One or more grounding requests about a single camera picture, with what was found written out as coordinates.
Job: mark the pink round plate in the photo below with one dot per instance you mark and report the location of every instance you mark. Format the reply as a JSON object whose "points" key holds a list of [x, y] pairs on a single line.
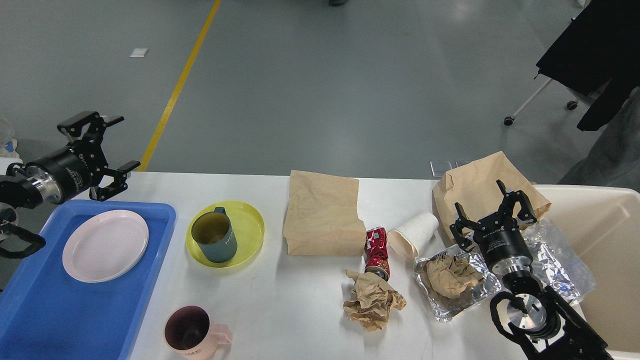
{"points": [[106, 246]]}

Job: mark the black shoe background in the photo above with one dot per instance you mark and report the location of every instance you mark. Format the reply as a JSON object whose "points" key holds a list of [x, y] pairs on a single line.
{"points": [[337, 3]]}

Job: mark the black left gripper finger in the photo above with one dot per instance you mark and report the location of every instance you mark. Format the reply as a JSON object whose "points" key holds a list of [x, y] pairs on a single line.
{"points": [[86, 130], [117, 186]]}

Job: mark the beige plastic bin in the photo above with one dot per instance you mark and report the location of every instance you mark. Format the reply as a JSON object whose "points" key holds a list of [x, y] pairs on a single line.
{"points": [[602, 226]]}

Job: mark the crumpled aluminium foil sheet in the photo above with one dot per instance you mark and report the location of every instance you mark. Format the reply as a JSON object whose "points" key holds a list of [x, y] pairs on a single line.
{"points": [[556, 264]]}

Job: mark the white paper cup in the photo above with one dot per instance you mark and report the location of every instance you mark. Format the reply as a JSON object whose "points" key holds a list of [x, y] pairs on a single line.
{"points": [[410, 238]]}

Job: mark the aluminium foil tray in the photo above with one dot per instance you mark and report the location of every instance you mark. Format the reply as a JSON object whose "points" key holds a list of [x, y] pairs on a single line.
{"points": [[445, 309]]}

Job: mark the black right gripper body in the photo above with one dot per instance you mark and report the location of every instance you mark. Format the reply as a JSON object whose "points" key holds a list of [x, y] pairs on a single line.
{"points": [[501, 244]]}

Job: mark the black jacket on chair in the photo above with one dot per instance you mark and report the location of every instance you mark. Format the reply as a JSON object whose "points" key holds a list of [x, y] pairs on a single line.
{"points": [[599, 49]]}

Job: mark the blue plastic tray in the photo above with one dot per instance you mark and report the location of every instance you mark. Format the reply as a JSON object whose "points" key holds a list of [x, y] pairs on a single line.
{"points": [[48, 315]]}

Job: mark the brown paper bag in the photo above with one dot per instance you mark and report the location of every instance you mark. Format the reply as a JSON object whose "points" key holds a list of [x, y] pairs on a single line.
{"points": [[322, 216], [475, 187]]}

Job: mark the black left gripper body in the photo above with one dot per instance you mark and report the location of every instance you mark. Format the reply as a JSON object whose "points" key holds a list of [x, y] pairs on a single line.
{"points": [[67, 172]]}

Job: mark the crumpled brown paper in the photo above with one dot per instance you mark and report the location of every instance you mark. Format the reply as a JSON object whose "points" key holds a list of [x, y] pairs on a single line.
{"points": [[372, 302]]}

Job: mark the crumpled paper ball in foil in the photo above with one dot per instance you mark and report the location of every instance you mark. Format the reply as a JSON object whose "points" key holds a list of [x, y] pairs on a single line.
{"points": [[451, 276]]}

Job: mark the crushed red soda can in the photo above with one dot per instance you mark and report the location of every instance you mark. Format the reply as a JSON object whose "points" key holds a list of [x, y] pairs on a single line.
{"points": [[376, 253]]}

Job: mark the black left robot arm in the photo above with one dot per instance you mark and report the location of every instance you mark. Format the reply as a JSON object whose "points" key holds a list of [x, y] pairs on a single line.
{"points": [[16, 192]]}

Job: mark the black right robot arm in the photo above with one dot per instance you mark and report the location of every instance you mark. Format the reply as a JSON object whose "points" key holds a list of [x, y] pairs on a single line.
{"points": [[532, 315]]}

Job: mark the grey trouser leg right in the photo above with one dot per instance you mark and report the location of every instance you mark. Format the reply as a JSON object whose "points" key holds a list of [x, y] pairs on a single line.
{"points": [[614, 159]]}

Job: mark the pink ribbed mug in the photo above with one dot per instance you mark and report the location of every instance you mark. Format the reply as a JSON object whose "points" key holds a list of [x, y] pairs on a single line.
{"points": [[190, 332]]}

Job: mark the dark teal mug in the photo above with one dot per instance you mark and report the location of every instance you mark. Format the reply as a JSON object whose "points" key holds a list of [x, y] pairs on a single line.
{"points": [[214, 235]]}

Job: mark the clear plastic piece on floor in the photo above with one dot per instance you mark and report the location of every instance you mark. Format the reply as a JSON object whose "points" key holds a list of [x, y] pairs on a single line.
{"points": [[439, 168]]}

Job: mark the yellow plastic plate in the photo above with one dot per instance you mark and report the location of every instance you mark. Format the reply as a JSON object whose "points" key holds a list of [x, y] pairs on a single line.
{"points": [[248, 227]]}

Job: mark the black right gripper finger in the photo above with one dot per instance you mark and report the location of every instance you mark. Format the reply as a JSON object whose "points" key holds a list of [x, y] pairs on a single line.
{"points": [[515, 210], [462, 222]]}

